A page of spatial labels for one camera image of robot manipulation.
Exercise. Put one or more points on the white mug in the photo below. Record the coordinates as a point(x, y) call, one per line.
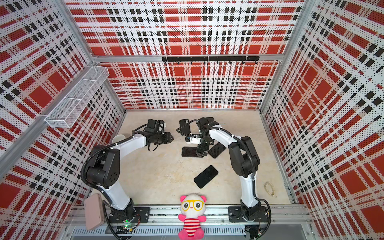
point(118, 138)

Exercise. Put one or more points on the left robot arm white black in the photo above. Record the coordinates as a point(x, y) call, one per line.
point(101, 170)

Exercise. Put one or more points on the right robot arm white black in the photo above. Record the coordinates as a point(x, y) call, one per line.
point(243, 156)

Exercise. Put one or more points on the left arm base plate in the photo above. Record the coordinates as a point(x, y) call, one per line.
point(131, 216)

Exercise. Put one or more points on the black phone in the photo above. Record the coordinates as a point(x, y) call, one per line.
point(205, 176)
point(192, 152)

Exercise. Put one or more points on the white wire mesh basket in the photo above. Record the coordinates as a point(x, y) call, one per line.
point(69, 109)

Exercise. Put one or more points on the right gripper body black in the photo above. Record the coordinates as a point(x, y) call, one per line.
point(204, 145)

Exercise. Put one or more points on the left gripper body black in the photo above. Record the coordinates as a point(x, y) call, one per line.
point(162, 138)

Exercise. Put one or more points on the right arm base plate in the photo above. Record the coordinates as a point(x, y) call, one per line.
point(242, 214)

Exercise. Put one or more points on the pink phone case at edge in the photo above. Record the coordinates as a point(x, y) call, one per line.
point(94, 212)

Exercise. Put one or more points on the black phone case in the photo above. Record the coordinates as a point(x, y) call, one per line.
point(185, 127)

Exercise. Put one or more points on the pink panda plush toy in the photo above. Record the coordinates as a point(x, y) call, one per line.
point(193, 208)

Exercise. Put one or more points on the black wall hook rail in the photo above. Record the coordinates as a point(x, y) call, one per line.
point(211, 59)

